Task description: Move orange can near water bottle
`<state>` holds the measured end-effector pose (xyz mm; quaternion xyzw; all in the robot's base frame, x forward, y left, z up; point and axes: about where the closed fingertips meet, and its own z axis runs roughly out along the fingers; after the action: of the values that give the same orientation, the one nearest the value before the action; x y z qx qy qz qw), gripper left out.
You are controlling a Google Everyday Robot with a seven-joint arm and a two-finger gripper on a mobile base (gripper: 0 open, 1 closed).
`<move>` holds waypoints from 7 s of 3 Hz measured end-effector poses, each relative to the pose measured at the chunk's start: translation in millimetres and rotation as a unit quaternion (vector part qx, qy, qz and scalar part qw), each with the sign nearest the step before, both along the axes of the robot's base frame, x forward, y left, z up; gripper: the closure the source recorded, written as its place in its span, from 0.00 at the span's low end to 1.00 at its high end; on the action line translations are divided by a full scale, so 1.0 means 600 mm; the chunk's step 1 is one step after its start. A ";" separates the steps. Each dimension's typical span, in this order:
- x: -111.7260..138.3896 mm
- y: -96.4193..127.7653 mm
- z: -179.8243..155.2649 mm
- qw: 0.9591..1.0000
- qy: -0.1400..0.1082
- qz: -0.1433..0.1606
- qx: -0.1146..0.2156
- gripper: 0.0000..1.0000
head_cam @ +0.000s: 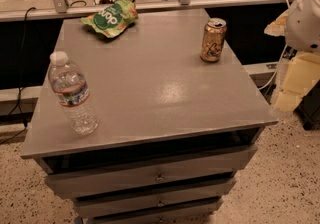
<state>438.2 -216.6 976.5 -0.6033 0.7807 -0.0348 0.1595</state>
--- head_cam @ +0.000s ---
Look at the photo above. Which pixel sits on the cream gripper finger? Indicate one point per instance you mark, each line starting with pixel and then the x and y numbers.
pixel 277 27
pixel 302 75

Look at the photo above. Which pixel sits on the orange soda can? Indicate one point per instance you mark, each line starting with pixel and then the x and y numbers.
pixel 213 39

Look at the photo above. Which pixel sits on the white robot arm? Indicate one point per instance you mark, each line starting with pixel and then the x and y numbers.
pixel 300 25

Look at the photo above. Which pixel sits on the clear plastic water bottle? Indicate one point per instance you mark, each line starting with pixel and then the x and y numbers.
pixel 70 86

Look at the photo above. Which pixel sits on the grey drawer cabinet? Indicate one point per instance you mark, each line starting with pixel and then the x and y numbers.
pixel 161 109

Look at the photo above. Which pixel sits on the green chip bag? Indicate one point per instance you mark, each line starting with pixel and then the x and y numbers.
pixel 114 19

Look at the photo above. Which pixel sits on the top drawer knob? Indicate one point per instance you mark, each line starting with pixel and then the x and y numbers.
pixel 159 178

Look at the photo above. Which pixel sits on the drawer knob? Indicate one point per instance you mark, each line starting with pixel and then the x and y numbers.
pixel 160 203
pixel 159 178

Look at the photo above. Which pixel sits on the middle drawer knob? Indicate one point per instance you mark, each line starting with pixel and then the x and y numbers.
pixel 160 203

